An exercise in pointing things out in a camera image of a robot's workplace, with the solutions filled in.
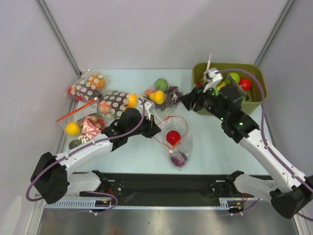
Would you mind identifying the red fake apple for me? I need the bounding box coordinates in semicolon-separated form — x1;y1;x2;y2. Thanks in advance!
166;130;181;146

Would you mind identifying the polka dot bag far left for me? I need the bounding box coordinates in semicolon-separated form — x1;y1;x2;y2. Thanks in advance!
66;69;111;102

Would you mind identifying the red fake tomato in bin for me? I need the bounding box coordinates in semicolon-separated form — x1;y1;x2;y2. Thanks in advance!
238;78;252;91

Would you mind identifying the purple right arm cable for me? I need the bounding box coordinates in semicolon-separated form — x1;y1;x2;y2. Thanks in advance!
216;68;313;221

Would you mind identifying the olive green plastic bin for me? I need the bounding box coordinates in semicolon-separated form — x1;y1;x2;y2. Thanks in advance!
192;62;267;115

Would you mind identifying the orange-zip bag with lemon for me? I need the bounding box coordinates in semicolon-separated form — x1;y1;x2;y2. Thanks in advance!
57;98;106;150

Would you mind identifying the purple fake onion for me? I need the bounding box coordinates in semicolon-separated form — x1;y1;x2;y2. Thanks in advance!
170;151;188;167

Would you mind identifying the polka dot bag middle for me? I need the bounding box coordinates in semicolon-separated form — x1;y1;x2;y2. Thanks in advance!
99;90;138;120

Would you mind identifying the clear bag with grapes pear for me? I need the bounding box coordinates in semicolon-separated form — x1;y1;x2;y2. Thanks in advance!
141;78;184;120

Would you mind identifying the clear orange-zip plastic bag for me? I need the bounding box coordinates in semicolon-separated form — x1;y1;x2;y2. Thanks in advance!
153;115;193;170

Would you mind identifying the polka dot bag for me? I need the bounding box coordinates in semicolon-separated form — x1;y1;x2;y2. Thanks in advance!
99;90;138;120
66;69;111;102

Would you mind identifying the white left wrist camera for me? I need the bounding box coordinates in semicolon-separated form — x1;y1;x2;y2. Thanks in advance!
139;98;156;116

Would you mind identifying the yellow fake lemon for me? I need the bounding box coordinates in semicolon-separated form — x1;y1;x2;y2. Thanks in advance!
65;121;81;136

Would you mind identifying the grey fake fish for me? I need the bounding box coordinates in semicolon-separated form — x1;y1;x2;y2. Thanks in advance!
225;73;246;97

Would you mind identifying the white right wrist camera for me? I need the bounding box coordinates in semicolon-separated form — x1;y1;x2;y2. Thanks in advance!
203;68;223;93

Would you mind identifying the yellow fake pear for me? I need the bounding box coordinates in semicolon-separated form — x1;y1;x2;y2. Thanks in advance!
149;90;165;105

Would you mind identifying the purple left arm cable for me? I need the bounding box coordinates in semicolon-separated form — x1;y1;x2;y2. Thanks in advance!
25;97;147;203

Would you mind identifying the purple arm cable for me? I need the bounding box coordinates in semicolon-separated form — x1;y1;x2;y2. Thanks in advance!
25;97;147;203
216;68;313;221

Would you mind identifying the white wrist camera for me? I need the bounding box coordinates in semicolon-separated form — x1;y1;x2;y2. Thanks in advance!
139;98;156;116
203;68;223;93

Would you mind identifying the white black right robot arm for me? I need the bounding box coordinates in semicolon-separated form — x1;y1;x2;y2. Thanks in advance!
179;86;313;219

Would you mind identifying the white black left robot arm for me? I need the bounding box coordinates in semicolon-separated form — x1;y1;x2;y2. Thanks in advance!
30;108;161;204

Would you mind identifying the green fake apple in bin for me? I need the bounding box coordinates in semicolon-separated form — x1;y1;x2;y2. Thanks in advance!
229;72;240;84

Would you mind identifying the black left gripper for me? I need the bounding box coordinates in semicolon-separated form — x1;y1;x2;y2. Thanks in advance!
127;113;161;139

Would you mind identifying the fake green onion stalk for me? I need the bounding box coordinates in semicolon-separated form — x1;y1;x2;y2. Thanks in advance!
205;53;212;71

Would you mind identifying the white cable duct strip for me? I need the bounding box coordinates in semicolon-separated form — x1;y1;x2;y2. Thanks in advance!
45;198;244;211

